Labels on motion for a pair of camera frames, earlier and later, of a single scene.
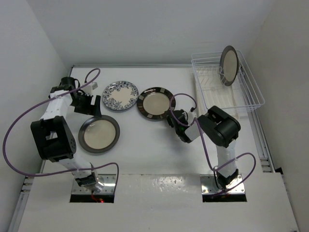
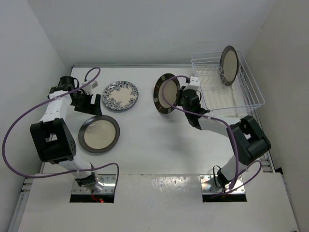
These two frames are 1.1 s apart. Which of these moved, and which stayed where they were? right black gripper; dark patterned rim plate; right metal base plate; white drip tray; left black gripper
Moved: dark patterned rim plate; right black gripper
Stayed: white drip tray; right metal base plate; left black gripper
